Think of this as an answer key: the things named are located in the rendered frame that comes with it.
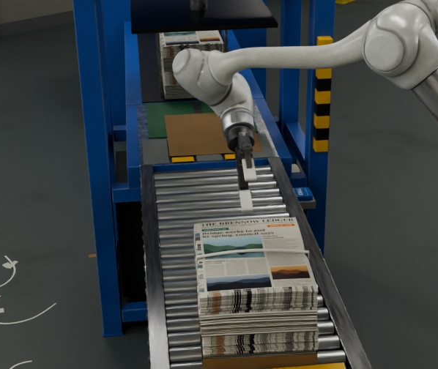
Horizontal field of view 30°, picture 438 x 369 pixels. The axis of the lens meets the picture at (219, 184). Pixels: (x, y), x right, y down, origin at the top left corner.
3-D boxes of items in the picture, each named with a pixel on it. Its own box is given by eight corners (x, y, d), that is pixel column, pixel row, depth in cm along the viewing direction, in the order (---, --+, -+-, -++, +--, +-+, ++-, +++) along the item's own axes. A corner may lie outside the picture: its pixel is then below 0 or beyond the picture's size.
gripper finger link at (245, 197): (239, 189, 223) (239, 192, 224) (242, 211, 219) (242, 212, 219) (250, 189, 223) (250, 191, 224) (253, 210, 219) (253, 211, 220)
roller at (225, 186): (280, 195, 304) (280, 182, 302) (152, 203, 300) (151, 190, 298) (277, 189, 308) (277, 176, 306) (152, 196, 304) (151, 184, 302)
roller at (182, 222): (293, 228, 281) (293, 215, 278) (155, 237, 276) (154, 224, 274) (290, 221, 285) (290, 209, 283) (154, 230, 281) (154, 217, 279)
